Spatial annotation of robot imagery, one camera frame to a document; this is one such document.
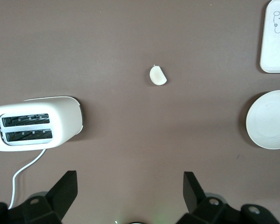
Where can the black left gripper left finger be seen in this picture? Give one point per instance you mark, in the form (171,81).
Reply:
(49,207)

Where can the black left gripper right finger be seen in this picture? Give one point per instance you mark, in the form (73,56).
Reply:
(200,210)

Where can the cream round plate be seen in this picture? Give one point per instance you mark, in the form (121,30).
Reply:
(268,120)

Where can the white steamed bun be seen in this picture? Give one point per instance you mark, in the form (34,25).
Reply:
(157,75)

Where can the cream rectangular rabbit tray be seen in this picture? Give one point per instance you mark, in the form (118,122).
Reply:
(274,53)

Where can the white two-slot toaster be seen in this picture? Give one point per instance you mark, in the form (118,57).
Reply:
(63,119)

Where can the brown table mat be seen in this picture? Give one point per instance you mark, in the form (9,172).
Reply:
(130,35)

